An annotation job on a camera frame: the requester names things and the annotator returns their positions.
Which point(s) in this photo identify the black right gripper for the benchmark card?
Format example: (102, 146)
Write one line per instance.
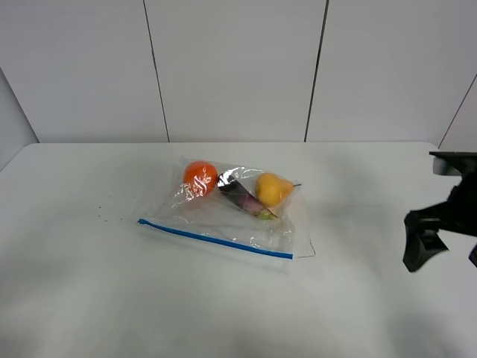
(456, 214)

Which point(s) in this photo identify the clear blue-zip plastic bag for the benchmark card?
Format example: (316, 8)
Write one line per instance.
(214, 219)

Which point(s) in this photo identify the yellow pear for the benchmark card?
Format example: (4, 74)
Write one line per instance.
(271, 190)

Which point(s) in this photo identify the purple eggplant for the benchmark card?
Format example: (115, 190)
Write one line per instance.
(238, 195)

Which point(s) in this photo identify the orange fruit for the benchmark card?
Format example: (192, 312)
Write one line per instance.
(200, 178)

